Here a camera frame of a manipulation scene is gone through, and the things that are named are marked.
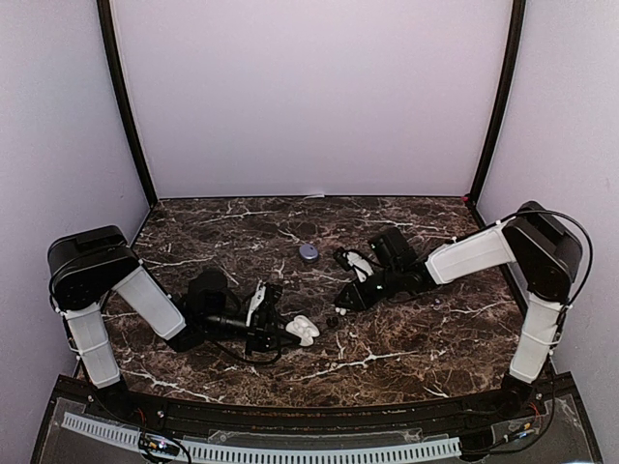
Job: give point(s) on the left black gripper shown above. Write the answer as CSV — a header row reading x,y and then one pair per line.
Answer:
x,y
265,319

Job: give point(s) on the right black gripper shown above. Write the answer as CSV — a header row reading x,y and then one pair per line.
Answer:
x,y
359,302

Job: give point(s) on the white earbud charging case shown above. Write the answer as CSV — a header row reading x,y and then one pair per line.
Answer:
x,y
302,327

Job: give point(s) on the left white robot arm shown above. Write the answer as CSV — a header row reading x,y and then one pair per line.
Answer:
x,y
87,266

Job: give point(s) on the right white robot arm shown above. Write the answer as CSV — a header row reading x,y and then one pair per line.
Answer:
x,y
534,238

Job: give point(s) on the purple round charging case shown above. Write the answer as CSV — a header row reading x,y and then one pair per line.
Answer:
x,y
308,253

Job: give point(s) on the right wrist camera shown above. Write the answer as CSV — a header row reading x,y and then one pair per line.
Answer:
x,y
351,260

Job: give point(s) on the white slotted cable duct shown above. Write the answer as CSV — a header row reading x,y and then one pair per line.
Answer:
x,y
153,445

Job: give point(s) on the right black frame post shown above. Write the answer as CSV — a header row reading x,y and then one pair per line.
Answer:
x,y
503,91

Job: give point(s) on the black frame post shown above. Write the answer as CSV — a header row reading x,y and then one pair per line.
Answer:
x,y
114,63
503,91

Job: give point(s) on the left black frame post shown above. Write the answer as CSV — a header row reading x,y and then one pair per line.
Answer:
x,y
114,63

